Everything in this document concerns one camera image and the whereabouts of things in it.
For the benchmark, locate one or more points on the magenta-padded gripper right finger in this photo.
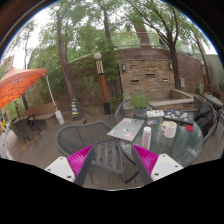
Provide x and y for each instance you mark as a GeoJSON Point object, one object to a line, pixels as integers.
{"type": "Point", "coordinates": [148, 160]}

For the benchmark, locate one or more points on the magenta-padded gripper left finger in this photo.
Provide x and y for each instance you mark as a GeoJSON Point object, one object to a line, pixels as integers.
{"type": "Point", "coordinates": [78, 160]}

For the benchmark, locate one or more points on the pink drink bottle white cap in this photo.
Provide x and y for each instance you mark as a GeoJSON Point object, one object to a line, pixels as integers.
{"type": "Point", "coordinates": [146, 138]}

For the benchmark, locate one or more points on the stone water basin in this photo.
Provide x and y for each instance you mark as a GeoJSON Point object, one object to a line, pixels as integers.
{"type": "Point", "coordinates": [176, 98]}

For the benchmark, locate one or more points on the grey slatted metal chair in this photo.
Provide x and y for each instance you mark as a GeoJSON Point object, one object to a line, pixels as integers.
{"type": "Point", "coordinates": [106, 156]}

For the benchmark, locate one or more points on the white ceramic mug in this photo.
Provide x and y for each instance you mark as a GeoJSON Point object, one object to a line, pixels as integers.
{"type": "Point", "coordinates": [170, 130]}

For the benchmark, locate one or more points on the small blue sticker card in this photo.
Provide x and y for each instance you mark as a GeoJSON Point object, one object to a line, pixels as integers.
{"type": "Point", "coordinates": [152, 122]}

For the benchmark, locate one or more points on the silver laptop with stickers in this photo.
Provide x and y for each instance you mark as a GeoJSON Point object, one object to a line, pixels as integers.
{"type": "Point", "coordinates": [126, 129]}

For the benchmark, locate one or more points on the white canopy weight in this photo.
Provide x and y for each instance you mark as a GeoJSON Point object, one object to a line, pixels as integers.
{"type": "Point", "coordinates": [59, 117]}

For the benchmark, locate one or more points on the blue yellow striped cone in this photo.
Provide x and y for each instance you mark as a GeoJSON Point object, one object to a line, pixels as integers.
{"type": "Point", "coordinates": [75, 108]}

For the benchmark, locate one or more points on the flat round red coaster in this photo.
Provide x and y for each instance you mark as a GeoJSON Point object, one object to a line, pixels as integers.
{"type": "Point", "coordinates": [189, 128]}

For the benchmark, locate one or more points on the black laptop with stickers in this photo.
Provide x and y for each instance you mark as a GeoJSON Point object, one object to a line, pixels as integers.
{"type": "Point", "coordinates": [178, 117]}

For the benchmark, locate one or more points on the black folding chair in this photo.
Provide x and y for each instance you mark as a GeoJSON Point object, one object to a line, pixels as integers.
{"type": "Point", "coordinates": [33, 125]}

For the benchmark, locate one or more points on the green plant in teal pot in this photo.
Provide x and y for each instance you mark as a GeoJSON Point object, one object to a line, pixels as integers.
{"type": "Point", "coordinates": [140, 103]}

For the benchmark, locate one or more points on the wooden bench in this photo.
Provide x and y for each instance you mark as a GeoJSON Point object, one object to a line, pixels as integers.
{"type": "Point", "coordinates": [40, 111]}

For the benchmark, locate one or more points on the black metal chair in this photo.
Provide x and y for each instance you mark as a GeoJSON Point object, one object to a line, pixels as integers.
{"type": "Point", "coordinates": [220, 120]}

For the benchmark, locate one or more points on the round grey patio table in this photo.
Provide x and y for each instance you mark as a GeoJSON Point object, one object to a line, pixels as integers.
{"type": "Point", "coordinates": [213, 99]}

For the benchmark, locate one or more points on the orange canopy tent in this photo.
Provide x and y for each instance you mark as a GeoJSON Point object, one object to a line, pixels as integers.
{"type": "Point", "coordinates": [20, 83]}

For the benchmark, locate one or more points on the dark-trunked tree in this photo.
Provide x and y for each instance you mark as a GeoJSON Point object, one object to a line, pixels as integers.
{"type": "Point", "coordinates": [175, 66]}

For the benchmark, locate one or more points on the wooden globe lamp post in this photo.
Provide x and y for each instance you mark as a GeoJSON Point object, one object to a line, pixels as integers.
{"type": "Point", "coordinates": [102, 86]}

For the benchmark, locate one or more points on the grey wall utility box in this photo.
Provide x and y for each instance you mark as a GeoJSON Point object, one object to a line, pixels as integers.
{"type": "Point", "coordinates": [182, 82]}

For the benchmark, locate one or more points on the black wall lantern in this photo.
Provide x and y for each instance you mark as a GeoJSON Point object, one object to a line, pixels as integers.
{"type": "Point", "coordinates": [170, 66]}
{"type": "Point", "coordinates": [124, 67]}

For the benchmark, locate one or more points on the slim wooden lamp post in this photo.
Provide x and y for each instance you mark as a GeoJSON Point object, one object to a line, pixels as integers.
{"type": "Point", "coordinates": [203, 76]}

